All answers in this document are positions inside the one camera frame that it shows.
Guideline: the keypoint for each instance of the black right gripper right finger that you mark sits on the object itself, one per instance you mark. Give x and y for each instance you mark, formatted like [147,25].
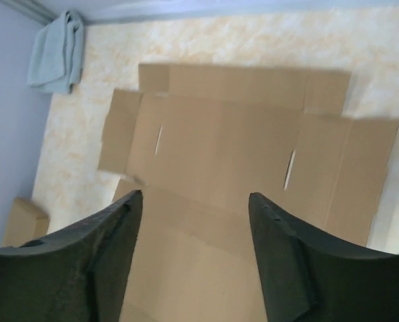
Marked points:
[307,274]

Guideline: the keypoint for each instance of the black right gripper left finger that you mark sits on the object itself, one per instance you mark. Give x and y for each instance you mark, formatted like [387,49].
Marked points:
[78,273]

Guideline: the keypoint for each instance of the brown cardboard box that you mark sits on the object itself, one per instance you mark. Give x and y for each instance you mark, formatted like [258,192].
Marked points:
[198,140]

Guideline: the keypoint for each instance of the small brown cardboard piece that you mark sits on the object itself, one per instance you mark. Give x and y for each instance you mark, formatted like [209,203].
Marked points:
[26,222]

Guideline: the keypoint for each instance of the light blue folded cloth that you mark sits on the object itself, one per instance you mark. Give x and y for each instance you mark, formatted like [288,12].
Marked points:
[58,54]

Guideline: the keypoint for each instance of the grey aluminium frame post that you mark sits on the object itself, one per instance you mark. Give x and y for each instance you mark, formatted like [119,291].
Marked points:
[40,13]

